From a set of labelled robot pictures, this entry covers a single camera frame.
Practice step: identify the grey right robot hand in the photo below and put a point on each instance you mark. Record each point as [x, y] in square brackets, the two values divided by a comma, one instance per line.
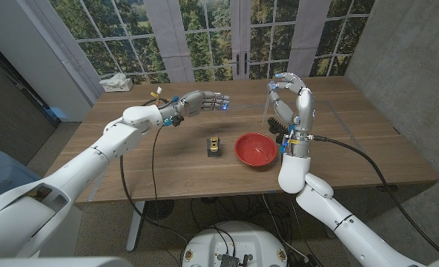
[305, 107]

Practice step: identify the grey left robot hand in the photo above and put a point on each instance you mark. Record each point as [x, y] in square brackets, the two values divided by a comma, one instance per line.
[197, 103]

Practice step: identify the clear plastic pipette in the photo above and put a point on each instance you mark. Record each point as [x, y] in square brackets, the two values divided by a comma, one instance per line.
[267, 105]

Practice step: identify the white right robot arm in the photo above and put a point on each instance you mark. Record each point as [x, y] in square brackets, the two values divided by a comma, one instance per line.
[334, 219]

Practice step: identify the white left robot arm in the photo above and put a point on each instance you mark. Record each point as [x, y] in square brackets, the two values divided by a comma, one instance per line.
[75, 174]

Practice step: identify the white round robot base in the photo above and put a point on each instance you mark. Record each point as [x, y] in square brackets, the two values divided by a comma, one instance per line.
[238, 241]

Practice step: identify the yellow toy car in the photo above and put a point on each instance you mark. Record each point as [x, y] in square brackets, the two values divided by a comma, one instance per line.
[214, 144]

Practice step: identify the red plate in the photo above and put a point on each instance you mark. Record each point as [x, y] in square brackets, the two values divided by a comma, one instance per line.
[256, 150]

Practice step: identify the black toothed hair clip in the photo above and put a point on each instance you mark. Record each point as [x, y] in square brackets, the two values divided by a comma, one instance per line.
[277, 126]

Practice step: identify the black block stand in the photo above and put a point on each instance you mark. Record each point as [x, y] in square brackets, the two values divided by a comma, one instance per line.
[214, 153]

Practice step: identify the printed window backdrop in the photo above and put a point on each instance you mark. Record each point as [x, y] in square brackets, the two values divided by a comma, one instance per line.
[204, 37]

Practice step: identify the white tissue box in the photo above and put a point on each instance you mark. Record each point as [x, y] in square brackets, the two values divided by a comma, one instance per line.
[117, 86]

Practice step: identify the black round floor fan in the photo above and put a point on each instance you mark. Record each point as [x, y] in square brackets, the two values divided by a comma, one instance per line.
[159, 209]

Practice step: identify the white table leg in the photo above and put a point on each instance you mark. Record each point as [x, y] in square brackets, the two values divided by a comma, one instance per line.
[135, 230]

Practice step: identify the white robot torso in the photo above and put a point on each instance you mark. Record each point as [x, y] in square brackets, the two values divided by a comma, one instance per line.
[56, 262]

